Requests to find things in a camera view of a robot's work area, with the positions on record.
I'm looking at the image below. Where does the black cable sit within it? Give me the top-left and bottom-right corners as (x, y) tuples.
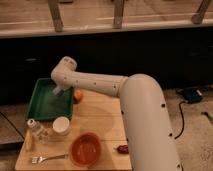
(174, 100), (186, 140)

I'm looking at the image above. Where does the blue black device on floor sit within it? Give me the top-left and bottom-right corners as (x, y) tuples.
(177, 88), (203, 103)

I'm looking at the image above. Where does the green plastic tray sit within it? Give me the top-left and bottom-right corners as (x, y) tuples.
(26, 78), (73, 121)

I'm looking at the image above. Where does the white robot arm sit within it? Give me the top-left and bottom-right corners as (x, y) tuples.
(51, 56), (183, 171)

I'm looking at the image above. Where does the white cup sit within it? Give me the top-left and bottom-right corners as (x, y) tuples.
(52, 116), (70, 135)

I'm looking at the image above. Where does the clear plastic bottle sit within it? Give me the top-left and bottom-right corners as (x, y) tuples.
(27, 119), (49, 144)

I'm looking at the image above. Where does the yellow corn cob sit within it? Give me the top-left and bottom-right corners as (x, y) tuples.
(25, 131), (34, 151)

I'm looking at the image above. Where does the orange peach fruit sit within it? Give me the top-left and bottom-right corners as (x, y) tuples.
(74, 90), (83, 102)

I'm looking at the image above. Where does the orange bowl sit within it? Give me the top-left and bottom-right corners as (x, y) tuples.
(69, 132), (102, 168)

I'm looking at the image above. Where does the silver fork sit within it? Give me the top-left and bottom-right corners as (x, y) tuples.
(29, 154), (68, 164)

